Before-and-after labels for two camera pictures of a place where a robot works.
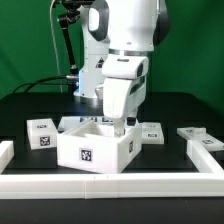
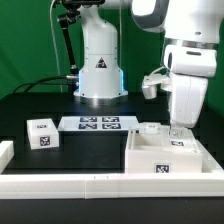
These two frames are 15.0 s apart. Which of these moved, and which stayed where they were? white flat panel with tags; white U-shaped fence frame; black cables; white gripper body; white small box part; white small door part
Moved: white gripper body
Stayed: white U-shaped fence frame; white flat panel with tags; black cables; white small door part; white small box part
